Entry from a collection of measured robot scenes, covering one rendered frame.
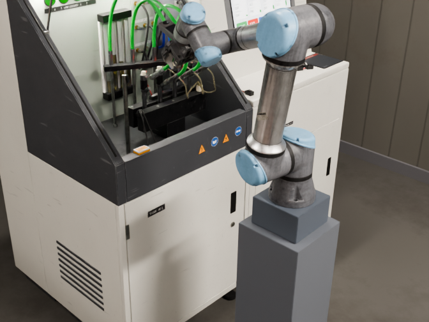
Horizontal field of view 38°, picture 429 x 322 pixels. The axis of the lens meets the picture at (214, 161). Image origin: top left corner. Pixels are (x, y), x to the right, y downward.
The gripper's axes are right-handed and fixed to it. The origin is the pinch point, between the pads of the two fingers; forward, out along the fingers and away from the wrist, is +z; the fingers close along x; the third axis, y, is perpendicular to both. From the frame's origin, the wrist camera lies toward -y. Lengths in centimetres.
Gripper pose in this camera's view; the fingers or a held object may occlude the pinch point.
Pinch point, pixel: (170, 58)
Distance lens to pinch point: 225.4
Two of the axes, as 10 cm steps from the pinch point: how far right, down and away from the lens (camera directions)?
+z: -2.5, 3.1, 9.2
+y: 5.1, 8.5, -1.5
